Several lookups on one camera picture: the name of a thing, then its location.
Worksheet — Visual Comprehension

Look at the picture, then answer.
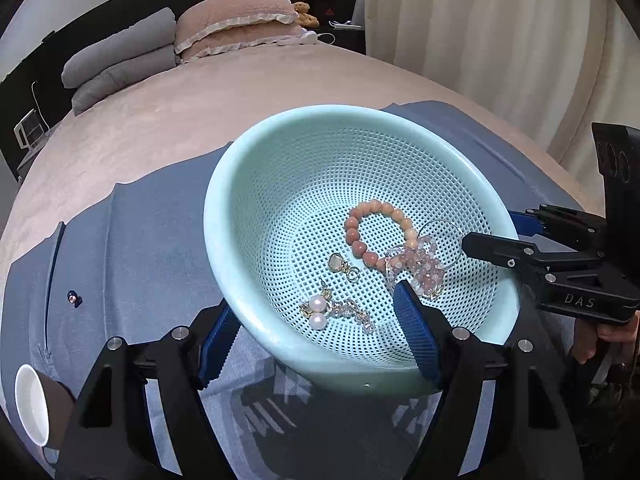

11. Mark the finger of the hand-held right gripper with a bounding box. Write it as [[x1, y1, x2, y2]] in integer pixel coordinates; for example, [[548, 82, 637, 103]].
[[461, 232, 640, 326], [509, 204, 608, 242]]

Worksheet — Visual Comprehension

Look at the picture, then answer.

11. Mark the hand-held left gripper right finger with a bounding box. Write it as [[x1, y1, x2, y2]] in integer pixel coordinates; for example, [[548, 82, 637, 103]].
[[392, 280, 583, 480]]

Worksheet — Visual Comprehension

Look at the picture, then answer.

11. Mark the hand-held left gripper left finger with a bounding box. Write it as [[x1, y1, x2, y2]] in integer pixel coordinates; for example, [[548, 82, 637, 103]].
[[55, 297, 241, 480]]

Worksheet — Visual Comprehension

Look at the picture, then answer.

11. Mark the silver bangle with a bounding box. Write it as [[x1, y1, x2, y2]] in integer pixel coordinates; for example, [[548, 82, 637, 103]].
[[419, 220, 464, 267]]

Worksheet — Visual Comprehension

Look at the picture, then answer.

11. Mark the clear crystal earring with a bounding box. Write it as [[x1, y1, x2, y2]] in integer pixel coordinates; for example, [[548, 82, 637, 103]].
[[330, 299, 377, 335]]

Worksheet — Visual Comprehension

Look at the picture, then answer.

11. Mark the pink bead bracelet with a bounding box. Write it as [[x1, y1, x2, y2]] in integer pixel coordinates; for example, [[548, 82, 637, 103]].
[[387, 237, 447, 302]]

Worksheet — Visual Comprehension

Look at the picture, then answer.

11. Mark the gold oval crystal earring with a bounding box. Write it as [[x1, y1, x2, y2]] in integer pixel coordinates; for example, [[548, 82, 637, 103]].
[[327, 252, 360, 281]]

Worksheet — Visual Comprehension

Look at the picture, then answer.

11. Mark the mint green plastic basket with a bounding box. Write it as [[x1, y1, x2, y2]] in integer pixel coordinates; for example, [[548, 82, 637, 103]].
[[203, 105, 521, 395]]

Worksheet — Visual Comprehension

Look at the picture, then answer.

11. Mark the person's right hand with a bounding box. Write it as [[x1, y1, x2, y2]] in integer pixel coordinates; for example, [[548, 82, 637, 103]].
[[572, 310, 640, 366]]

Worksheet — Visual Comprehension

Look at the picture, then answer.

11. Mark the blue cloth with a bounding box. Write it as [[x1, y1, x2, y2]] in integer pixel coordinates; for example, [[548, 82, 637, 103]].
[[0, 100, 591, 480]]

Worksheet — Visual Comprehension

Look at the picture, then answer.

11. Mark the cream curtain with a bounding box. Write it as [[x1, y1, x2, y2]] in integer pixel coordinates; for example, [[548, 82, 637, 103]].
[[362, 0, 640, 211]]

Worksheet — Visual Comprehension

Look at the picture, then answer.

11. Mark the brown mug white inside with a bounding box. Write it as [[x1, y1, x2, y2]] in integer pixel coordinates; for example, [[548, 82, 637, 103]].
[[14, 364, 77, 462]]

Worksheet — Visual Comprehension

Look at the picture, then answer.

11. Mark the beige bed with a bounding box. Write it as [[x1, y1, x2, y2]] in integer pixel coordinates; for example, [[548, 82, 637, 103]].
[[0, 42, 601, 273]]

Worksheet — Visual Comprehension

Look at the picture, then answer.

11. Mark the white handheld device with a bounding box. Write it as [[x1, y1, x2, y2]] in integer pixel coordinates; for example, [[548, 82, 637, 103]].
[[277, 31, 335, 46]]

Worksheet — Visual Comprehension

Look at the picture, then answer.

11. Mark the grey pillow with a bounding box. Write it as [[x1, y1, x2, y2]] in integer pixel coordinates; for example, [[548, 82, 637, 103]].
[[71, 45, 179, 116], [61, 7, 177, 89]]

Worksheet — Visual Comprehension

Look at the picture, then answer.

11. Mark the black nightstand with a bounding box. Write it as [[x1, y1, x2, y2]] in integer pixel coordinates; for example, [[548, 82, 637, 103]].
[[310, 0, 369, 56]]

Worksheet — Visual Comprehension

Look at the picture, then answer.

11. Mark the brown teddy bear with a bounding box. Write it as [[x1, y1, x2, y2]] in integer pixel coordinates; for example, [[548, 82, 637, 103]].
[[292, 2, 320, 29]]

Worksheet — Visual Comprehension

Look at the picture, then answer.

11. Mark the pink ruffled pillow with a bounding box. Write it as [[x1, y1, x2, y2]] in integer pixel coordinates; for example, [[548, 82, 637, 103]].
[[174, 0, 299, 54], [177, 25, 306, 64]]

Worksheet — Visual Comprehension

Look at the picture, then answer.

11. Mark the black headboard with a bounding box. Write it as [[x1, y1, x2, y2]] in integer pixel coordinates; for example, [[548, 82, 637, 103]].
[[0, 0, 361, 181]]

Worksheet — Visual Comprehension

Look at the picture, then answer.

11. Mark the orange bead bracelet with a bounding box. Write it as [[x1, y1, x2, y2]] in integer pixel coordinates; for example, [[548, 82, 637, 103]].
[[344, 200, 417, 267]]

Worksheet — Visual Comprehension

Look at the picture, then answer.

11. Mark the white wire rack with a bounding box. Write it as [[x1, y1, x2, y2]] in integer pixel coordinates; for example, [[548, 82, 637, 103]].
[[13, 109, 49, 150]]

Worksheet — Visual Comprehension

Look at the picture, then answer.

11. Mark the white cable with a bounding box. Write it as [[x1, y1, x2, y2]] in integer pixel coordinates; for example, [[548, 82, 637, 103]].
[[31, 80, 49, 127]]

